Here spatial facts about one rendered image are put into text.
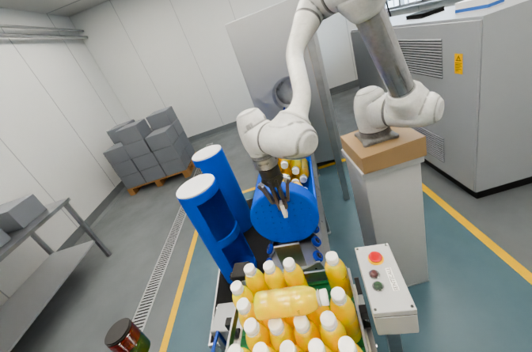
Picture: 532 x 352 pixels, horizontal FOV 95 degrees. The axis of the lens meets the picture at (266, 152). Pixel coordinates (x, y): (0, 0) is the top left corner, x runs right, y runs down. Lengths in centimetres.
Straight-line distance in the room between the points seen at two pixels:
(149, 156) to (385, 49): 421
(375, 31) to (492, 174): 194
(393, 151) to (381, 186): 21
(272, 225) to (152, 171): 393
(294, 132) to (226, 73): 547
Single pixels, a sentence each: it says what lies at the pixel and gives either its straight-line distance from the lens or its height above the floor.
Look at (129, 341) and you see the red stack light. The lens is 82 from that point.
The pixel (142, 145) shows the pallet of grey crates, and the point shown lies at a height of 83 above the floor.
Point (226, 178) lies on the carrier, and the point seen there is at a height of 78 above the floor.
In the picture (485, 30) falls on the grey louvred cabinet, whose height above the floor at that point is 136.
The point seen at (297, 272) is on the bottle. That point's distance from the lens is 90.
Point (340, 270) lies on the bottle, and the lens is 88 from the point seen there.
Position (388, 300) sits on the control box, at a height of 110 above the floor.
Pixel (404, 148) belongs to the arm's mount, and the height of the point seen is 108.
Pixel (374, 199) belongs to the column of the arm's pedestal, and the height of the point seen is 81.
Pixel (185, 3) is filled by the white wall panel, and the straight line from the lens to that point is 618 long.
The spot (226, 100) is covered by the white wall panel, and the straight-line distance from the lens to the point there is 616.
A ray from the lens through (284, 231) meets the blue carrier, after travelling 109.
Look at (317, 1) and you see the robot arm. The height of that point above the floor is 181.
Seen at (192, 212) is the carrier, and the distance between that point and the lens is 172.
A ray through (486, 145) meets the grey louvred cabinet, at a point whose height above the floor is 52.
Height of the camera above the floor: 176
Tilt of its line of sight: 24 degrees down
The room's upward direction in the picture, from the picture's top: 20 degrees counter-clockwise
